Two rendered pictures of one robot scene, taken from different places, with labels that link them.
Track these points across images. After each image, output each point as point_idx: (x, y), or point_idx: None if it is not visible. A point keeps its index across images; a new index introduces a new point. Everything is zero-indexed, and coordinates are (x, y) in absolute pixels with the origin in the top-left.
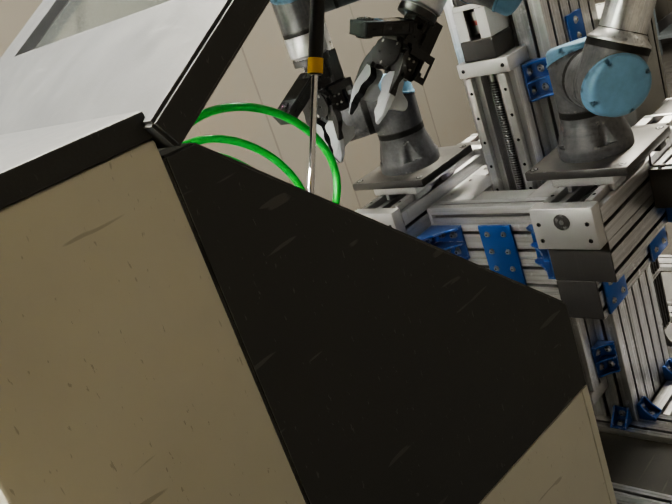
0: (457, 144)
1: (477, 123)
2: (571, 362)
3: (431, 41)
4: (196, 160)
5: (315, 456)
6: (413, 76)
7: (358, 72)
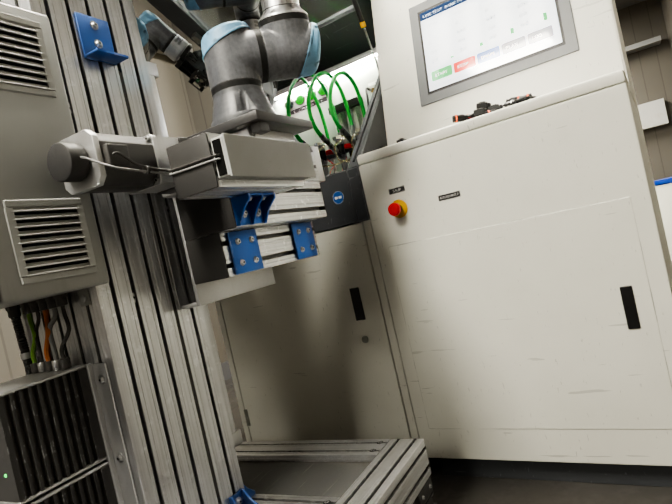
0: (182, 137)
1: (165, 124)
2: None
3: (184, 71)
4: None
5: None
6: (203, 85)
7: None
